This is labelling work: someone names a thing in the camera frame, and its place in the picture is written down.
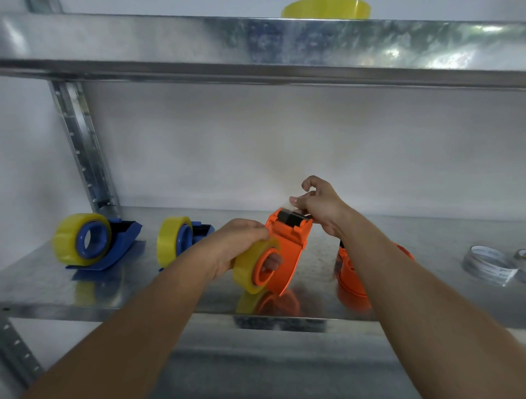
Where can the white tape core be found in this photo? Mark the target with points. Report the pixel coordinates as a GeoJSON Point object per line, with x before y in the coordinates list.
{"type": "Point", "coordinates": [489, 276]}
{"type": "Point", "coordinates": [522, 267]}

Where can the orange tape dispenser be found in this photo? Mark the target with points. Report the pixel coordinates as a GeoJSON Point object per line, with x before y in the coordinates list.
{"type": "Point", "coordinates": [294, 242]}
{"type": "Point", "coordinates": [347, 275]}

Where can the person's left forearm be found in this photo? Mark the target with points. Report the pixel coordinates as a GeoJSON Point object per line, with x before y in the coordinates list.
{"type": "Point", "coordinates": [123, 337]}

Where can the blue tape dispenser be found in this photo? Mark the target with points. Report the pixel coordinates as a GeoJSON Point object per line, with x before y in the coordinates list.
{"type": "Point", "coordinates": [127, 234]}
{"type": "Point", "coordinates": [203, 230]}

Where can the person's right forearm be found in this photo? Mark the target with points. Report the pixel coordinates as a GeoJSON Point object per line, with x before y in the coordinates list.
{"type": "Point", "coordinates": [431, 329]}

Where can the person's left hand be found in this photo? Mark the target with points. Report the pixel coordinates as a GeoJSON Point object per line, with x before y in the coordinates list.
{"type": "Point", "coordinates": [236, 238]}

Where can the galvanized metal shelving rack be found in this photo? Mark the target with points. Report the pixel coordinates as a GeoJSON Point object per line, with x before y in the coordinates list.
{"type": "Point", "coordinates": [164, 41]}

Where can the person's right hand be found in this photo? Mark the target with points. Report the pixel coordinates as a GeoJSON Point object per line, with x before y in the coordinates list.
{"type": "Point", "coordinates": [328, 205]}

